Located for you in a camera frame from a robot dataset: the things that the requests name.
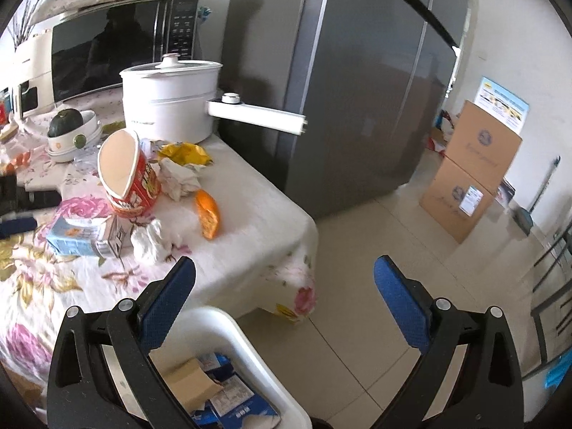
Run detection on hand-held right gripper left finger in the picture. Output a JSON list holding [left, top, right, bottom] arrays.
[[46, 257, 199, 429]]

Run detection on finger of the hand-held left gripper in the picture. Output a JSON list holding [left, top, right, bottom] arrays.
[[0, 215, 38, 238], [0, 174, 62, 213]]

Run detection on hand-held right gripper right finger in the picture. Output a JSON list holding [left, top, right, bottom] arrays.
[[374, 255, 524, 429]]

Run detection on white milk carton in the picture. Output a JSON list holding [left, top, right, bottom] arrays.
[[46, 214, 132, 259]]

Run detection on small white tissue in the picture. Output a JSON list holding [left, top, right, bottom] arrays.
[[130, 219, 173, 263]]

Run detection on beige paper carton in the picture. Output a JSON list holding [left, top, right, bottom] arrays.
[[161, 357, 220, 414]]

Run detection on orange peel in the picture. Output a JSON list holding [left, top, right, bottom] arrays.
[[195, 189, 221, 239]]

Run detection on white plastic bin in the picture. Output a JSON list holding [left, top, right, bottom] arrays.
[[96, 306, 314, 429]]

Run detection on red instant noodle cup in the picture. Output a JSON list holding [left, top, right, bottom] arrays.
[[97, 129, 162, 219]]

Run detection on large white napkin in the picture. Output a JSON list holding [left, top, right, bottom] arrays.
[[158, 157, 203, 202]]

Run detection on blue cardboard box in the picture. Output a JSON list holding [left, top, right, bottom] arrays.
[[192, 375, 287, 429]]

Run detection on yellow wrapper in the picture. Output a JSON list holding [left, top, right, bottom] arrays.
[[157, 142, 213, 168]]

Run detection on white bowl with dark lid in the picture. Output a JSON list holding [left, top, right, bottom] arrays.
[[47, 109, 103, 164]]

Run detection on dark green squash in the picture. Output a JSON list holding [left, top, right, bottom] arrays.
[[48, 108, 85, 138]]

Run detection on cream air fryer oven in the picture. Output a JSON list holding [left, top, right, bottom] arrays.
[[11, 31, 56, 119]]

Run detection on small dark printed box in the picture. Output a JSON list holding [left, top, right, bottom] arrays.
[[494, 179, 514, 208]]

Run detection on broom with dustpan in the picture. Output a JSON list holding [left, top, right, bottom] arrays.
[[514, 156, 561, 237]]

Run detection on white electric pot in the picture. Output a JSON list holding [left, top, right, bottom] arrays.
[[120, 54, 310, 144]]

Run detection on black microwave oven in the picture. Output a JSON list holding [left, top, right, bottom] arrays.
[[50, 0, 200, 104]]

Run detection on plain cardboard box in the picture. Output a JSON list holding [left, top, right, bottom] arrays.
[[444, 99, 523, 197]]

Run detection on colourful toys pile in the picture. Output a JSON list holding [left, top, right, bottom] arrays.
[[424, 109, 461, 153]]

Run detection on dried branches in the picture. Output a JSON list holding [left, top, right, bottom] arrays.
[[6, 0, 50, 50]]

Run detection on grey refrigerator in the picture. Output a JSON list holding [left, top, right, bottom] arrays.
[[221, 0, 472, 220]]

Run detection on metal chair frame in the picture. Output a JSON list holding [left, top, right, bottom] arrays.
[[529, 228, 572, 367]]

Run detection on blue wall poster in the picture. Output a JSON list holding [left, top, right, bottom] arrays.
[[474, 76, 530, 135]]

